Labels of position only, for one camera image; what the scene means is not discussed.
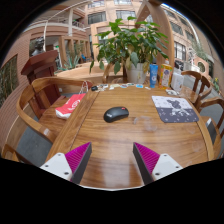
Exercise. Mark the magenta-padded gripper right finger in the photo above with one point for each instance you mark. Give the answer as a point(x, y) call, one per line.
point(165, 165)

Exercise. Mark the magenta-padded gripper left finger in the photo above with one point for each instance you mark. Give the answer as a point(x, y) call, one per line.
point(58, 163)

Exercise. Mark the black computer mouse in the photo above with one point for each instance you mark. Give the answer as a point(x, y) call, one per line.
point(116, 114)

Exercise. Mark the grey white printed mouse pad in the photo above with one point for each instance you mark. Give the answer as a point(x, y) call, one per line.
point(173, 111)

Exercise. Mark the wooden armchair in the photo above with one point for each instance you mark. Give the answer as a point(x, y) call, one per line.
point(10, 151)
point(107, 71)
point(213, 101)
point(196, 76)
point(25, 111)

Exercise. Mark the black notebook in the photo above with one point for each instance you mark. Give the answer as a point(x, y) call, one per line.
point(211, 129)

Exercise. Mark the red paper bag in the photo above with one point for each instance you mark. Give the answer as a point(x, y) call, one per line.
point(70, 106)

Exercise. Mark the white crumpled packet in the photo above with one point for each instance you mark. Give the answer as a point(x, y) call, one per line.
point(171, 92)

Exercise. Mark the small white sticker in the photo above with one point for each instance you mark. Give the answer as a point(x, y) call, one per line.
point(147, 88)

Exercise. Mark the blue sticker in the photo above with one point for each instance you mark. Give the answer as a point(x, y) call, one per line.
point(139, 86)

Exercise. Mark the small black key fob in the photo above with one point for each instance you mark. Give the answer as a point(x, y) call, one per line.
point(94, 88)

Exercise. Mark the white pump bottle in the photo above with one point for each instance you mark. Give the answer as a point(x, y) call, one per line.
point(177, 81)

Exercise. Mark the oval colourful sticker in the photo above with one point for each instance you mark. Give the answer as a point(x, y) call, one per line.
point(130, 84)

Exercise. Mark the yellow dish soap bottle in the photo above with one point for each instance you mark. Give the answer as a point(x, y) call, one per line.
point(166, 76)

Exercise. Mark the blue squeeze tube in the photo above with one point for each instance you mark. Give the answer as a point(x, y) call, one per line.
point(153, 75)

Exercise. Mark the dark wooden lectern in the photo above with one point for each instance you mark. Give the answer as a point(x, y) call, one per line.
point(41, 71)

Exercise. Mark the black parked car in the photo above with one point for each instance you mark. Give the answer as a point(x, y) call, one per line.
point(180, 65)

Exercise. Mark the green plant in white pot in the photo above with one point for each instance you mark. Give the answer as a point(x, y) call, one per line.
point(133, 43)

